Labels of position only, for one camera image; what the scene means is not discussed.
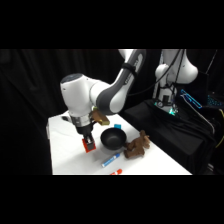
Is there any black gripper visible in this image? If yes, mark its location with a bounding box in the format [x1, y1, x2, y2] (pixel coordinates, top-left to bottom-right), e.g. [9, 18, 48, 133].
[71, 114, 97, 146]

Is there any red cube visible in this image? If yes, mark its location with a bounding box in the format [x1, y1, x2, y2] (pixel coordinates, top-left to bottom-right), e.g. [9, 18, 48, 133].
[81, 137, 97, 154]

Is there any black bowl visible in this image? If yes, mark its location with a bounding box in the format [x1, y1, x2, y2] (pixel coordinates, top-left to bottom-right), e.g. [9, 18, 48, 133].
[100, 128, 127, 150]

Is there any blue marker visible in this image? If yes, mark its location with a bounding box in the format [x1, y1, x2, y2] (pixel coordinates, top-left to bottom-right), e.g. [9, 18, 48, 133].
[101, 152, 122, 168]

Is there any orange marker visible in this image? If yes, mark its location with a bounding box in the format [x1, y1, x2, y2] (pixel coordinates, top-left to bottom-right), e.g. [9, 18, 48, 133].
[109, 168, 123, 176]

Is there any brown plush toy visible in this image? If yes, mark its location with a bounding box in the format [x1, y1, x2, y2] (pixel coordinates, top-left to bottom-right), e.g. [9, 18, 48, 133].
[123, 129, 151, 160]

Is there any black curtain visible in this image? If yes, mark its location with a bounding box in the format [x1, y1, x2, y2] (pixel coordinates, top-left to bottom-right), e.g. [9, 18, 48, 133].
[0, 49, 224, 175]

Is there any black robot stand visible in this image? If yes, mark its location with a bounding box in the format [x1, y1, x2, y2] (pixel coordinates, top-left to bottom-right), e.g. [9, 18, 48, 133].
[120, 98, 216, 175]

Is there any black device with blue lines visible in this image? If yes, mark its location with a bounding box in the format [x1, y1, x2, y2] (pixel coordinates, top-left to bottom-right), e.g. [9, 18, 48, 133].
[180, 88, 204, 110]

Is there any laptop with lit keyboard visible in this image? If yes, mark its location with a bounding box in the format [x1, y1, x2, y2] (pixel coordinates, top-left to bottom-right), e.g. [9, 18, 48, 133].
[206, 93, 224, 108]

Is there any black cable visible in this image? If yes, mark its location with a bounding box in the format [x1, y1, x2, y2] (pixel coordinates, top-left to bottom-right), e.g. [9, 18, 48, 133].
[126, 49, 184, 98]

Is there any yellow cable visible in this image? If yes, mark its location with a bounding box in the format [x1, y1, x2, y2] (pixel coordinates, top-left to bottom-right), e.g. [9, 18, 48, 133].
[214, 108, 224, 149]

